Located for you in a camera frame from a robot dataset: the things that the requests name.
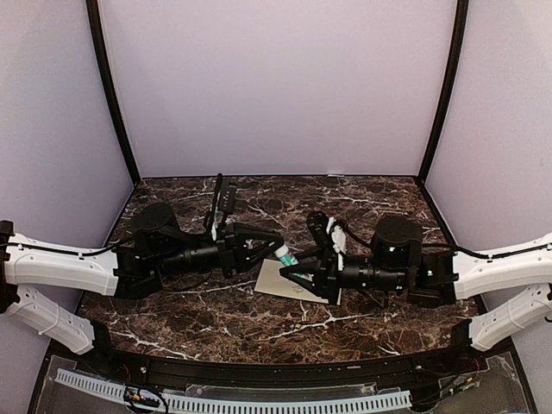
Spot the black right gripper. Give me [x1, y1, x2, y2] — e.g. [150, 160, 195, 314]
[279, 244, 407, 306]

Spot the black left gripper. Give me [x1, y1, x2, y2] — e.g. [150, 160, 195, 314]
[156, 225, 286, 283]

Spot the green white glue stick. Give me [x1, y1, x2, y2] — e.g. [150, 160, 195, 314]
[274, 244, 298, 267]

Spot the cream paper envelope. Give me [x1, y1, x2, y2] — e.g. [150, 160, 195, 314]
[254, 259, 329, 304]

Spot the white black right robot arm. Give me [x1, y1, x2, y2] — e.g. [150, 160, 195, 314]
[279, 211, 551, 374]

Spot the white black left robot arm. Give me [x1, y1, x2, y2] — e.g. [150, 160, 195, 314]
[1, 203, 284, 376]

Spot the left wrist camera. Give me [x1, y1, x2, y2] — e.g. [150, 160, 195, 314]
[204, 173, 237, 241]

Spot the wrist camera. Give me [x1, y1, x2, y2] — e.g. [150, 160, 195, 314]
[204, 173, 237, 241]
[306, 211, 347, 271]

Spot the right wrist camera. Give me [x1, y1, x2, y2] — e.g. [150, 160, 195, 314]
[306, 211, 347, 271]

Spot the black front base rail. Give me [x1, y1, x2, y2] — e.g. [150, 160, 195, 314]
[46, 342, 475, 390]

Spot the white slotted cable duct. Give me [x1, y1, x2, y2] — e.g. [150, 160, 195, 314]
[54, 368, 412, 413]

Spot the black enclosure frame post left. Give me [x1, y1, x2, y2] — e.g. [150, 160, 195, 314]
[85, 0, 141, 186]

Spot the black enclosure frame post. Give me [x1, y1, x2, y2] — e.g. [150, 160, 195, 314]
[417, 0, 469, 183]
[85, 0, 141, 186]

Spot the black enclosure frame post right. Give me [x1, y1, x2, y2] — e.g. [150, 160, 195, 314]
[417, 0, 469, 183]

